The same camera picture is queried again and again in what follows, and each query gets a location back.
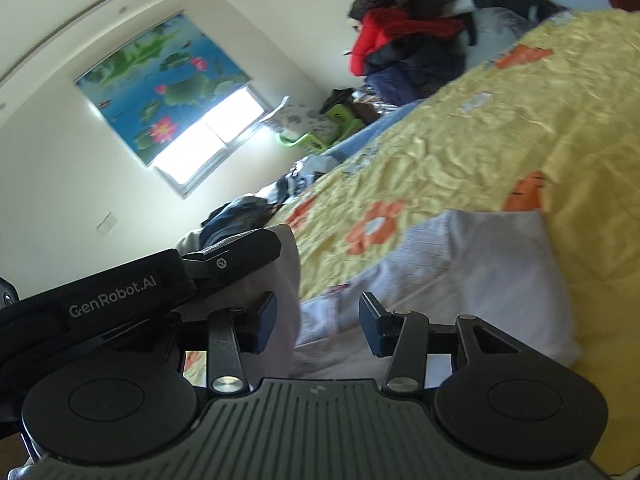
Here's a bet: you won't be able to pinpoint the red jacket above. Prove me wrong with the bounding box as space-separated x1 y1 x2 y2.
349 7 466 76

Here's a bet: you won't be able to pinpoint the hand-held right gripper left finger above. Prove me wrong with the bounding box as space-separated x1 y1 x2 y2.
206 290 279 396

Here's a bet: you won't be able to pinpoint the yellow printed quilt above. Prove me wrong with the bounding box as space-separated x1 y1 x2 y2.
184 7 640 480

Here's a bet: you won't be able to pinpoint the pile of dark clothes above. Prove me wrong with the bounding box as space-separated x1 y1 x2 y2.
348 0 484 104

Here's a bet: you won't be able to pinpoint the crumpled white blue clothes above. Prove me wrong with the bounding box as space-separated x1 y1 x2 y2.
278 155 347 198

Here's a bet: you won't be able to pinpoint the lotus print roller blind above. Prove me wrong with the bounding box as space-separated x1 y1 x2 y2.
73 12 254 169

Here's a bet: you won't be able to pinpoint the window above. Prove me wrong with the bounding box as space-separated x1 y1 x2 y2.
150 85 277 199

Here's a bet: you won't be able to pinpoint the black bag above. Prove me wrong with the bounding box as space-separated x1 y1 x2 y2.
488 0 567 22

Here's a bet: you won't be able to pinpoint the blue blanket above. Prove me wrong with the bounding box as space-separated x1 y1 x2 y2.
324 100 427 162

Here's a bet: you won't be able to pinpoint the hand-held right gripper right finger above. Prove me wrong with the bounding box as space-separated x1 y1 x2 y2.
359 290 522 395

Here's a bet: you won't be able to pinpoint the clear plastic bag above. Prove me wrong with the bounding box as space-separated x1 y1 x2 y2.
469 5 537 62

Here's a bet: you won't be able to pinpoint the checked cloth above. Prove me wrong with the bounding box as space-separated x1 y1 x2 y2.
352 90 397 122

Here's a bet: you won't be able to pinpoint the dark green cloth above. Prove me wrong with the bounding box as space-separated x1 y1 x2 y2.
320 87 357 112

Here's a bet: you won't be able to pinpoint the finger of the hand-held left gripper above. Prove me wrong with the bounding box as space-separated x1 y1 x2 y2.
181 227 284 281

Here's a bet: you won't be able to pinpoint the lavender sweater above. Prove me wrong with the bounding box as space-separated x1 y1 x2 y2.
175 209 584 381

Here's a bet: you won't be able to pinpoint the stack of folded dark clothes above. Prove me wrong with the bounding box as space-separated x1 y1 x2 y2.
200 194 282 252

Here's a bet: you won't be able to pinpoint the green plastic stool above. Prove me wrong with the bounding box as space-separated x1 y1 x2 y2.
277 102 369 154

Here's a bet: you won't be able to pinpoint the floral pillow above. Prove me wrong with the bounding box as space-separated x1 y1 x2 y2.
262 97 331 149

